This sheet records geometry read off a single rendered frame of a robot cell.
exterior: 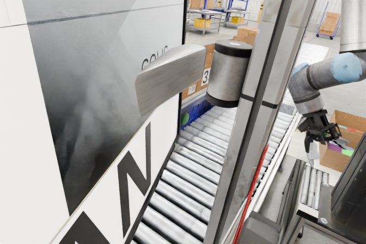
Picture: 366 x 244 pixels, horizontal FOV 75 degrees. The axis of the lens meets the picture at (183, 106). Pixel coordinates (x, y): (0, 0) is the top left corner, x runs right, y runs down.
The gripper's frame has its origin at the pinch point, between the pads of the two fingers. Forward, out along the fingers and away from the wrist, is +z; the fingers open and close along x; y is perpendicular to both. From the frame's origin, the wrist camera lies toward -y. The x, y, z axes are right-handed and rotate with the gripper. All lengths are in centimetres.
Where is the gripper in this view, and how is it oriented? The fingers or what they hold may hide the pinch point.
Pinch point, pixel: (328, 158)
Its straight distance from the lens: 106.3
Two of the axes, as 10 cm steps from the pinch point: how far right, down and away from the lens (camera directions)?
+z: 4.1, 9.1, 0.7
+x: 9.0, -4.2, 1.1
